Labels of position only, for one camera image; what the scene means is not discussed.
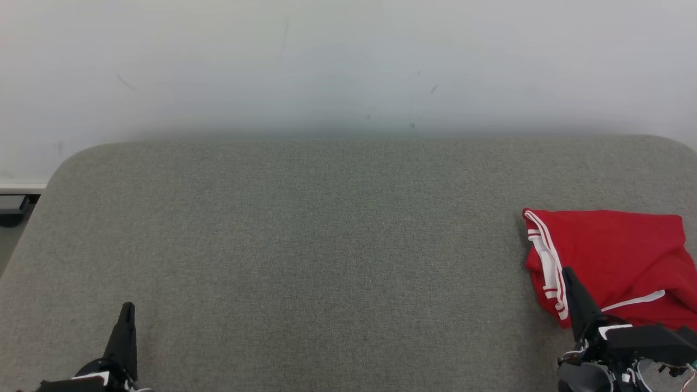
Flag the white wall baseboard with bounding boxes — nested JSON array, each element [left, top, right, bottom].
[[0, 182, 48, 195]]

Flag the red Bulls basketball shorts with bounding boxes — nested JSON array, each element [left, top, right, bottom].
[[599, 256, 697, 332]]

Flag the red Bulls basketball jersey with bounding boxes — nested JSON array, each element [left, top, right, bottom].
[[522, 208, 689, 330]]

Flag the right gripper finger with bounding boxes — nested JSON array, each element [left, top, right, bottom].
[[561, 267, 602, 344]]

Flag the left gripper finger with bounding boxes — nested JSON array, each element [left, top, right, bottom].
[[103, 302, 138, 381]]

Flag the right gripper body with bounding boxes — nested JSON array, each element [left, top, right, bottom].
[[572, 324, 657, 364]]

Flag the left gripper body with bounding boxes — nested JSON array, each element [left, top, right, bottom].
[[34, 358, 139, 392]]

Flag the grey fabric sofa seat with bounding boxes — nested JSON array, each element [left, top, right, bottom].
[[0, 135, 697, 392]]

